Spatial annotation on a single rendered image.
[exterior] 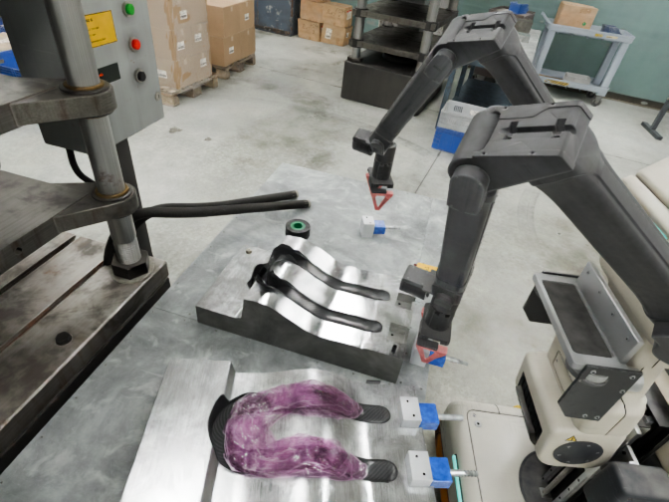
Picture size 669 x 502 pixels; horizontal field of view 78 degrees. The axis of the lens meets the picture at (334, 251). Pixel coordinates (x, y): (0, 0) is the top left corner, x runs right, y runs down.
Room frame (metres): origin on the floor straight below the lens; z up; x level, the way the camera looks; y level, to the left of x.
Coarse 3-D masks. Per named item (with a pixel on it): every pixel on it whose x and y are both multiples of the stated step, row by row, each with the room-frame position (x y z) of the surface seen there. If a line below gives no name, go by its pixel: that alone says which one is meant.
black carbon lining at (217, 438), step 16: (224, 400) 0.42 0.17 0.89; (224, 416) 0.40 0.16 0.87; (368, 416) 0.45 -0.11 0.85; (384, 416) 0.45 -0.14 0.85; (208, 432) 0.34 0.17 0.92; (224, 448) 0.34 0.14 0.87; (224, 464) 0.32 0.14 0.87; (368, 464) 0.36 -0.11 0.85; (384, 464) 0.36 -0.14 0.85; (368, 480) 0.33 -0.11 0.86; (384, 480) 0.33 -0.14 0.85
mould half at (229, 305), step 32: (256, 256) 0.88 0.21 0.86; (320, 256) 0.85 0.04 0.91; (224, 288) 0.74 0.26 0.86; (256, 288) 0.68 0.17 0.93; (320, 288) 0.75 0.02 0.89; (384, 288) 0.78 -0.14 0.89; (224, 320) 0.65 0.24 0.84; (256, 320) 0.64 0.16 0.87; (288, 320) 0.62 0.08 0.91; (320, 320) 0.65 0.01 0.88; (384, 320) 0.68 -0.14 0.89; (320, 352) 0.61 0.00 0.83; (352, 352) 0.59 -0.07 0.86; (384, 352) 0.58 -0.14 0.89
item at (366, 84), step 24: (360, 0) 4.88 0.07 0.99; (384, 0) 5.76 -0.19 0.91; (408, 0) 6.00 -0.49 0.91; (432, 0) 4.64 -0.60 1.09; (456, 0) 5.61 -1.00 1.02; (360, 24) 4.88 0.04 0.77; (384, 24) 5.88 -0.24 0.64; (408, 24) 4.68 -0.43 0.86; (432, 24) 4.60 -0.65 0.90; (360, 48) 4.92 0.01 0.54; (384, 48) 4.75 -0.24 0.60; (408, 48) 4.84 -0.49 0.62; (432, 48) 4.99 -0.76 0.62; (360, 72) 4.79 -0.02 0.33; (384, 72) 4.70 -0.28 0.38; (408, 72) 4.76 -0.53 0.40; (360, 96) 4.78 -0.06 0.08; (384, 96) 4.69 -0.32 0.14; (432, 96) 5.19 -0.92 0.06
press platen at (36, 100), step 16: (0, 80) 0.80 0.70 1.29; (16, 80) 0.81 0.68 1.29; (32, 80) 0.84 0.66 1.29; (48, 80) 0.85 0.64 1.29; (64, 80) 0.86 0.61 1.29; (0, 96) 0.73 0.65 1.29; (16, 96) 0.74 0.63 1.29; (32, 96) 0.76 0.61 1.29; (48, 96) 0.77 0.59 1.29; (64, 96) 0.78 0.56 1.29; (80, 96) 0.79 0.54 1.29; (96, 96) 0.80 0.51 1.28; (112, 96) 0.84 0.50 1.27; (0, 112) 0.69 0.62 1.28; (16, 112) 0.71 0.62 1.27; (32, 112) 0.73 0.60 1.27; (48, 112) 0.74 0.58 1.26; (64, 112) 0.76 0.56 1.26; (80, 112) 0.78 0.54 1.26; (96, 112) 0.80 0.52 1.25; (112, 112) 0.84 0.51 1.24; (0, 128) 0.67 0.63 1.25
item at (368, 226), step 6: (366, 216) 1.16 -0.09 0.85; (360, 222) 1.16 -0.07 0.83; (366, 222) 1.12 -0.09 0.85; (372, 222) 1.13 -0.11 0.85; (378, 222) 1.15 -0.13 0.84; (360, 228) 1.15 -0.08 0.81; (366, 228) 1.11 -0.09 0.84; (372, 228) 1.12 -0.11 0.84; (378, 228) 1.12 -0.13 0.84; (384, 228) 1.13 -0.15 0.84; (390, 228) 1.15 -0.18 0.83; (396, 228) 1.15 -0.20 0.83; (366, 234) 1.11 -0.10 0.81; (372, 234) 1.12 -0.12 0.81
